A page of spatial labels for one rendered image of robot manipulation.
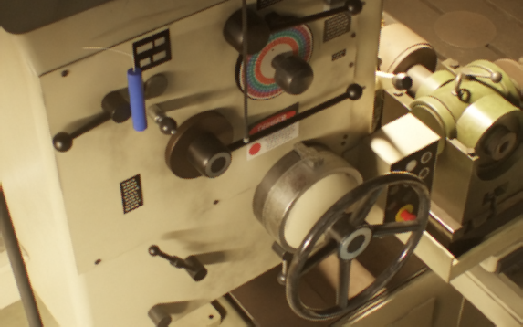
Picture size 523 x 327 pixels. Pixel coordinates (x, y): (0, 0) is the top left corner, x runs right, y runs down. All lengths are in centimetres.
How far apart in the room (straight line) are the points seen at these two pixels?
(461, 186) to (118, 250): 92
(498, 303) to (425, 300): 34
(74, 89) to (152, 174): 30
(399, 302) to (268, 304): 40
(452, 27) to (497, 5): 20
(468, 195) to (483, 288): 43
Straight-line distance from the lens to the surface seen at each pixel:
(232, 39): 176
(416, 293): 303
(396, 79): 217
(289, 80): 183
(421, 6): 329
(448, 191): 255
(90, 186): 183
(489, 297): 284
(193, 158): 186
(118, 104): 169
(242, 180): 206
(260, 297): 287
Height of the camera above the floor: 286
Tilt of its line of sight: 43 degrees down
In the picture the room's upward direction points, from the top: straight up
